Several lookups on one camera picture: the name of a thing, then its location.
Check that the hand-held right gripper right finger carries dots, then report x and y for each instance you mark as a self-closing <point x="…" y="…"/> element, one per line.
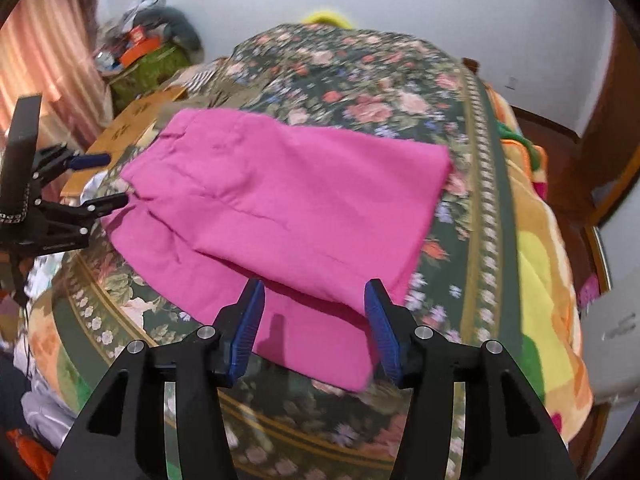
<point x="384" y="327"/>

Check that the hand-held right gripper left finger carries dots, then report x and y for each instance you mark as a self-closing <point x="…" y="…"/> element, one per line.
<point x="246" y="324"/>

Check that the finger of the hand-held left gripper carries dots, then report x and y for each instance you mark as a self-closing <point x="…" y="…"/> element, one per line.
<point x="87" y="160"/>
<point x="107" y="202"/>

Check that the pink pants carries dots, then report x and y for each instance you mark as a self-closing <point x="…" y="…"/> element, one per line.
<point x="280" y="220"/>

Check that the cardboard box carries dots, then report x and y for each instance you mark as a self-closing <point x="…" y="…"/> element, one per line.
<point x="131" y="127"/>

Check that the floral green blanket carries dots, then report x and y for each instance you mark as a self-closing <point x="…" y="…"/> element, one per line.
<point x="350" y="240"/>

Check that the green patterned cloth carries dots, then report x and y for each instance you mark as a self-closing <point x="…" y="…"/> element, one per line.
<point x="147" y="72"/>

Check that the pink curtain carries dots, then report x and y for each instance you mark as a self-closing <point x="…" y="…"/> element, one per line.
<point x="47" y="60"/>

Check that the pile of clutter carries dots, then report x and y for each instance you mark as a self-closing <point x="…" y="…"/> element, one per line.
<point x="145" y="25"/>

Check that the orange yellow fleece blanket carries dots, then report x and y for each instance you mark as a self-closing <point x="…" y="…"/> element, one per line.
<point x="545" y="280"/>

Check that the grey white cabinet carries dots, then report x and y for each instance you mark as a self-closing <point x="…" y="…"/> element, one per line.
<point x="612" y="335"/>

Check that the yellow plush item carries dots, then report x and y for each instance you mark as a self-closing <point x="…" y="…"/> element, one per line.
<point x="327" y="17"/>

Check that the wooden door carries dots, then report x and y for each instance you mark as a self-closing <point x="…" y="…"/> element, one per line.
<point x="607" y="125"/>

